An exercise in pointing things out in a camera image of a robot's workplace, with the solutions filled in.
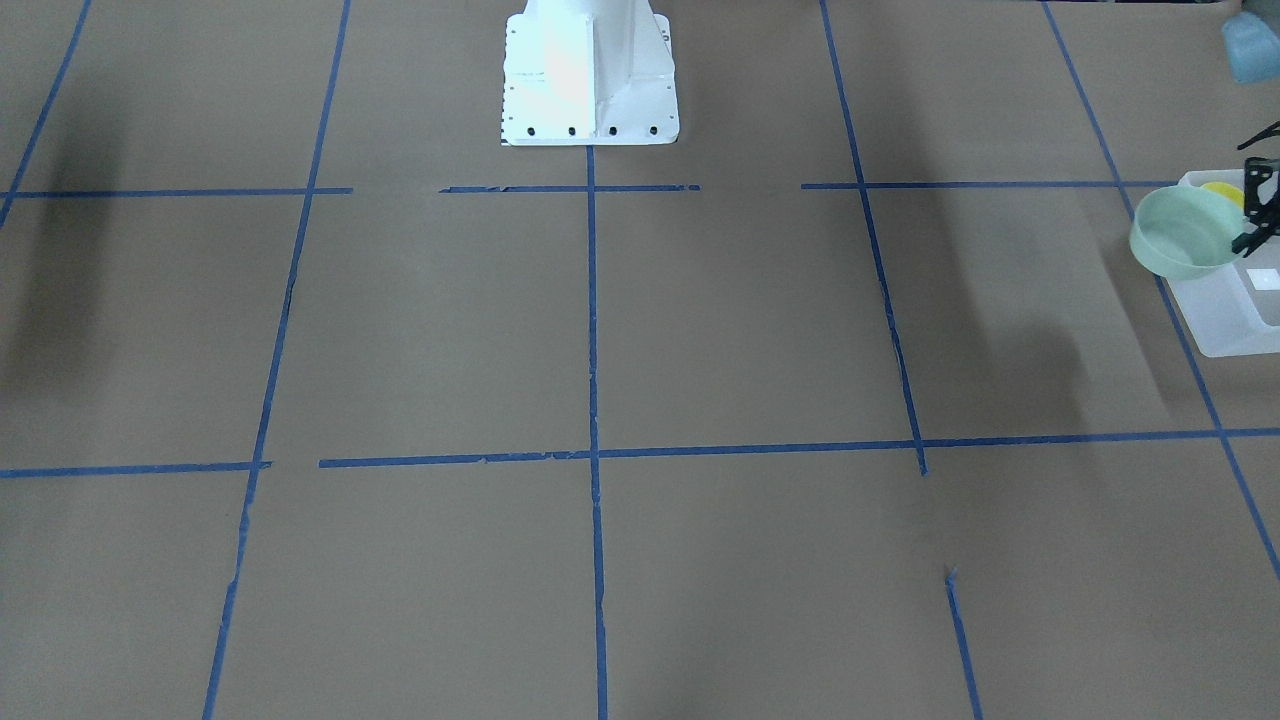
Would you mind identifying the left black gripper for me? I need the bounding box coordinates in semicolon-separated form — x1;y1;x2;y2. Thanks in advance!
1231;156;1279;258

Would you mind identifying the yellow plastic cup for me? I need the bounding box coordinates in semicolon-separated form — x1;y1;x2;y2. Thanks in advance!
1201;181;1245;209

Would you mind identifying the mint green bowl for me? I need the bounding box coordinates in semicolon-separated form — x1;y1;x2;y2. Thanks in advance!
1129;184;1245;281

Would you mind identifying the clear plastic storage box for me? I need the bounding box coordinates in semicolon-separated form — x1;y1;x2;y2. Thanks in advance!
1149;168;1280;359

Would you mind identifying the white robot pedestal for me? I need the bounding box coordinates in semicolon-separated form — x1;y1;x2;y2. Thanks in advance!
500;1;681;147

